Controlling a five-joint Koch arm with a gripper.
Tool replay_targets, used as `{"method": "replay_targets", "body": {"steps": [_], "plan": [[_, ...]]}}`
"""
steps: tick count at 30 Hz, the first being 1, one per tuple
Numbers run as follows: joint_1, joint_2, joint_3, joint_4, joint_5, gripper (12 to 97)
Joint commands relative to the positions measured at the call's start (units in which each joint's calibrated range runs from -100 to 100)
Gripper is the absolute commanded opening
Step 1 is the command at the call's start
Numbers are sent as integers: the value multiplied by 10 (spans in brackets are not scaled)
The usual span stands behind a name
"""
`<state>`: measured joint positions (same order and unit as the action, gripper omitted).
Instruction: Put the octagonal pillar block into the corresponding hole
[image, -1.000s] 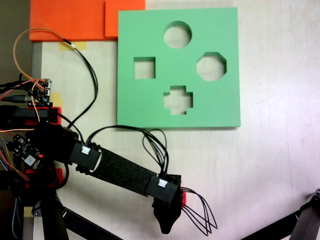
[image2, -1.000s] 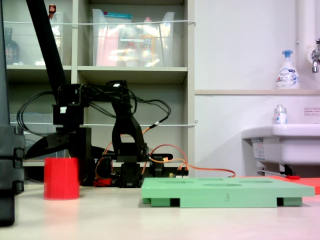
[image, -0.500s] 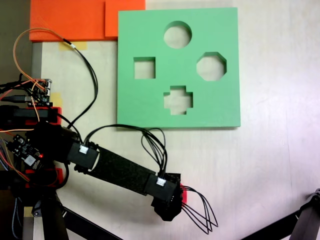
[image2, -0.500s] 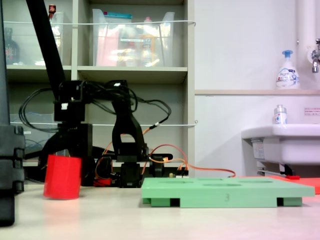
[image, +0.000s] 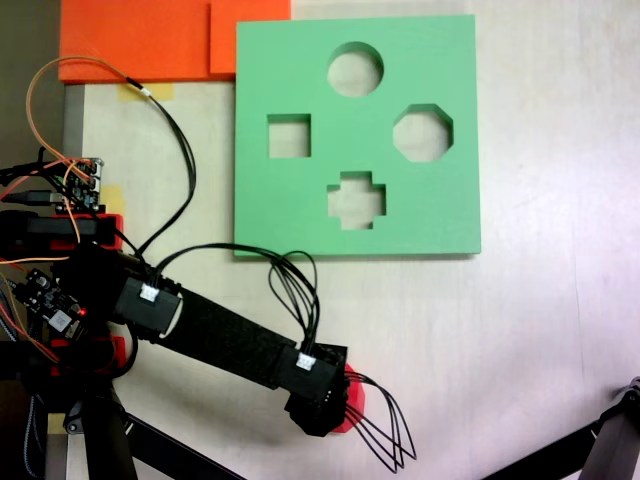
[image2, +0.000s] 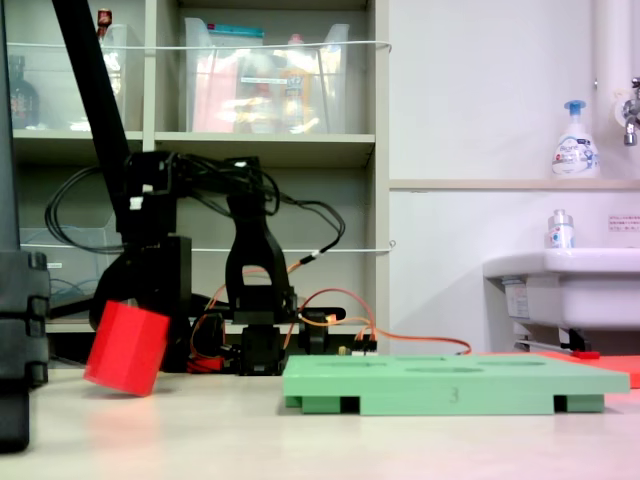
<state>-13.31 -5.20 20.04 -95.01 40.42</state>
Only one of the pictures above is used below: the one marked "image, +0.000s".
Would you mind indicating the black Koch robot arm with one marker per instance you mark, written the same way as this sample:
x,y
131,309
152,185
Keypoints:
x,y
225,335

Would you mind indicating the red octagonal pillar block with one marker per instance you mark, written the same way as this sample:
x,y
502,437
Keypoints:
x,y
362,397

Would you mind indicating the circuit board with green terminal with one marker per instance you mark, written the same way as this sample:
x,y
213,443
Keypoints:
x,y
82,187

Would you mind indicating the thick black tripod leg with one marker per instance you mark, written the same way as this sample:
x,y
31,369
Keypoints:
x,y
105,450

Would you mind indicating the yellow masking tape piece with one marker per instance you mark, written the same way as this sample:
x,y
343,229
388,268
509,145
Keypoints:
x,y
55,425
114,197
162,91

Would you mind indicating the large orange flat block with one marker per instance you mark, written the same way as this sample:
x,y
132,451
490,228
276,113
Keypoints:
x,y
135,40

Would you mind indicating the black table clamp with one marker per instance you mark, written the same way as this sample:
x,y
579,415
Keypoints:
x,y
60,227
30,367

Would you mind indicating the thin black tripod brace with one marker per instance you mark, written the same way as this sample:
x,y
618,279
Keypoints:
x,y
175,450
540,457

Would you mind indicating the red base mount plate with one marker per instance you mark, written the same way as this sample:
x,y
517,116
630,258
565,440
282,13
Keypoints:
x,y
119,347
116,227

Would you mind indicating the circuit board with red LED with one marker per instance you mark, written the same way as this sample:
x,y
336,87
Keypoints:
x,y
45,295

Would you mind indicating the green shape-hole board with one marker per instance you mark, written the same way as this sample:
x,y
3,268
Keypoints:
x,y
280,210

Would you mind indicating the notched black tripod leg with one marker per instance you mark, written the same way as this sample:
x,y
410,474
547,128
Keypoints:
x,y
615,445

